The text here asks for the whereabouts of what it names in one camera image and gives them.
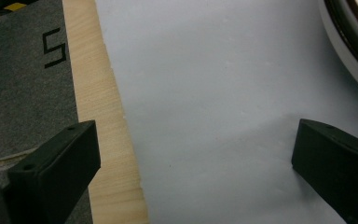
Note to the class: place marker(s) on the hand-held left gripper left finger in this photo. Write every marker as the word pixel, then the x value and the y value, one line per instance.
pixel 59 168

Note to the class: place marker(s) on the large white plate dark rim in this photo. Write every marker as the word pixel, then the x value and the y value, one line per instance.
pixel 351 46

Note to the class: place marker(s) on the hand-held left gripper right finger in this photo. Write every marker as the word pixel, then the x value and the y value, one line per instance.
pixel 338 168

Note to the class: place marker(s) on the light blue table mat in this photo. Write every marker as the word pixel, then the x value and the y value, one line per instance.
pixel 214 93

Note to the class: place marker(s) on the black stand base hazard tape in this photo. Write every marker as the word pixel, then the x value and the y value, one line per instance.
pixel 9 6

